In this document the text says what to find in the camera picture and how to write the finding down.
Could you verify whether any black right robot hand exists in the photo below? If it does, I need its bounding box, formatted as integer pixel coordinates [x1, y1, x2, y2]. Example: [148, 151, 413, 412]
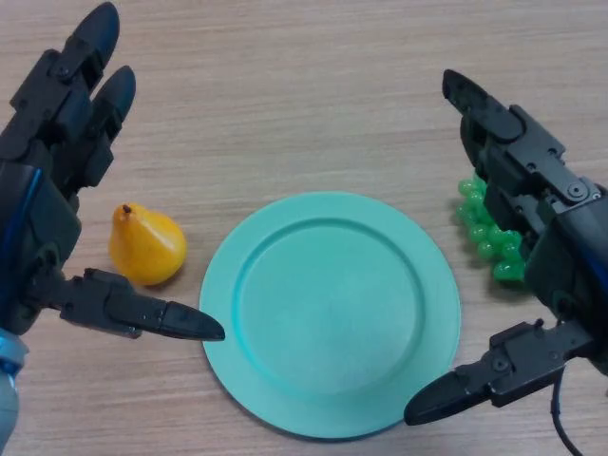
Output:
[403, 68, 608, 427]

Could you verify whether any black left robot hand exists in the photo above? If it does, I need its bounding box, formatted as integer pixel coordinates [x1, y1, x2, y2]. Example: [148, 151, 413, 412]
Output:
[0, 1, 226, 343]

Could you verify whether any yellow pear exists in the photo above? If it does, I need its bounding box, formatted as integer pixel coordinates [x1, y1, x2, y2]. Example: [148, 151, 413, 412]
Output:
[108, 202, 188, 287]

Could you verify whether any teal green round plate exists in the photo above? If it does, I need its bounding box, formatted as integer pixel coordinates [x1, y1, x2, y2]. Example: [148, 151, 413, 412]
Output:
[199, 190, 463, 441]

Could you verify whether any green grape bunch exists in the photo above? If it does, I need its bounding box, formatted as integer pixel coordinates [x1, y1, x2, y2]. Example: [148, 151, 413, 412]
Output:
[454, 173, 528, 286]

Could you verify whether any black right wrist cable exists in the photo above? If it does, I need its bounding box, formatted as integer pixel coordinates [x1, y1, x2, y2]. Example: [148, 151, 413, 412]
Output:
[548, 368, 580, 456]

